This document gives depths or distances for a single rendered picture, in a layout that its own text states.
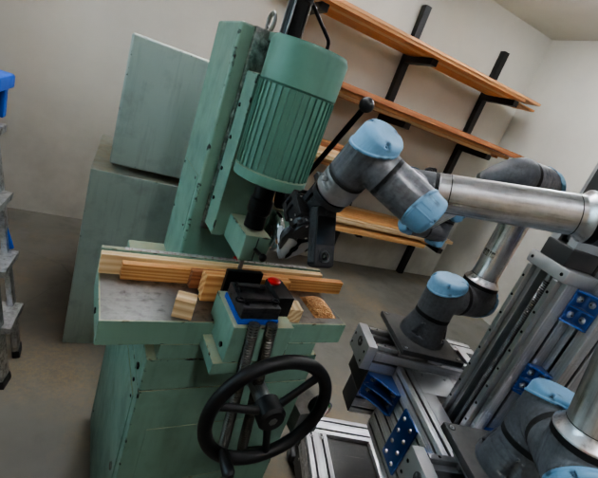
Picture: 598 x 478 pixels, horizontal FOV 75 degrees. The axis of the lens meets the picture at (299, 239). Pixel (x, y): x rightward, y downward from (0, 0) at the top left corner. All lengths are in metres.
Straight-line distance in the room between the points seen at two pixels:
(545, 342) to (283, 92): 0.88
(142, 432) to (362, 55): 3.16
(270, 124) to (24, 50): 2.52
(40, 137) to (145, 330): 2.55
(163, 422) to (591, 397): 0.87
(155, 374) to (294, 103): 0.65
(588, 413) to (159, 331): 0.79
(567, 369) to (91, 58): 3.02
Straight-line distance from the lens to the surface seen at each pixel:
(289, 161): 0.86
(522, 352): 1.17
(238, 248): 0.97
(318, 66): 0.85
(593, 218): 0.83
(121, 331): 0.87
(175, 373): 0.97
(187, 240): 1.17
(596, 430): 0.84
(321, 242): 0.72
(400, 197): 0.64
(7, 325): 1.87
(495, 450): 1.04
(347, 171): 0.65
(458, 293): 1.32
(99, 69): 3.17
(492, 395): 1.24
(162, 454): 1.17
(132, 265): 0.96
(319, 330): 1.04
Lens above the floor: 1.41
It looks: 19 degrees down
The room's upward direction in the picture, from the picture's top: 21 degrees clockwise
